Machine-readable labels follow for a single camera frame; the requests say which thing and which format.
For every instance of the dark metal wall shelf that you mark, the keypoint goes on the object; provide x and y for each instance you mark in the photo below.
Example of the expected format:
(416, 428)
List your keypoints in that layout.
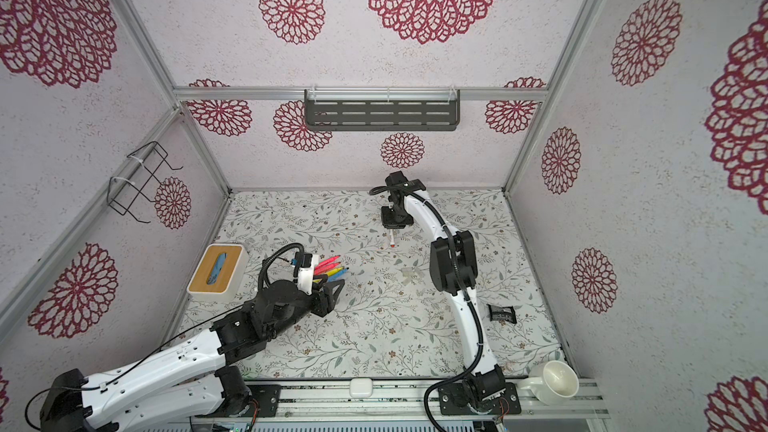
(383, 111)

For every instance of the white wooden-top tissue box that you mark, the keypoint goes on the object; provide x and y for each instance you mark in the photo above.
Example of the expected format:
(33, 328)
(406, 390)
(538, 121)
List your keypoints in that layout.
(219, 273)

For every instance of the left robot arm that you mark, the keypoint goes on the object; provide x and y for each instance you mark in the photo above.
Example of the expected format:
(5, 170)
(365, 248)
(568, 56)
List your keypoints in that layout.
(197, 377)

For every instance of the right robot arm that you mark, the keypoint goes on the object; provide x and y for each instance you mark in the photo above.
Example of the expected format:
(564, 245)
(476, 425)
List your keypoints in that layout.
(453, 271)

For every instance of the small white box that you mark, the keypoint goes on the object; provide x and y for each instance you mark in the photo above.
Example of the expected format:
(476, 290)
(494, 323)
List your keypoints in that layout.
(361, 388)

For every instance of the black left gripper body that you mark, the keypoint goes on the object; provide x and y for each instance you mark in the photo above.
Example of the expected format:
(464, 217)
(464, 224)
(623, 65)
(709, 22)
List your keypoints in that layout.
(306, 305)

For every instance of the black snack packet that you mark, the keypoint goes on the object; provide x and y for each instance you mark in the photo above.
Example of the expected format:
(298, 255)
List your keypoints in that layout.
(503, 314)

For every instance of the red-pink highlighter pen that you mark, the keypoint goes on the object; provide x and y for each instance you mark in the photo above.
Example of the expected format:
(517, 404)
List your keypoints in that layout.
(339, 265)

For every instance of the white mug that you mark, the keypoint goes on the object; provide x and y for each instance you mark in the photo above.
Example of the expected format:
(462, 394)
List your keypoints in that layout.
(552, 383)

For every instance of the black wire wall rack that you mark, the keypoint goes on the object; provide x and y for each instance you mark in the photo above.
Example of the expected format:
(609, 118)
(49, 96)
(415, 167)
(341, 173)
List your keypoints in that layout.
(126, 188)

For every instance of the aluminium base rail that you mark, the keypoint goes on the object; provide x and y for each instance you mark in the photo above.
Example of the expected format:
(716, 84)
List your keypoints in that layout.
(398, 405)

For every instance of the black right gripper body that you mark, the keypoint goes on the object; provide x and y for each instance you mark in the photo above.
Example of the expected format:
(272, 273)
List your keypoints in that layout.
(394, 219)

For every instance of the blue highlighter pen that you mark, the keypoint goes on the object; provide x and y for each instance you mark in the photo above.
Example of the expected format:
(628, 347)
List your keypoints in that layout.
(337, 276)

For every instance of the yellow highlighter pen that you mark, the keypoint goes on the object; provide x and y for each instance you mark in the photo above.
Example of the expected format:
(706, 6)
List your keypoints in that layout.
(329, 274)

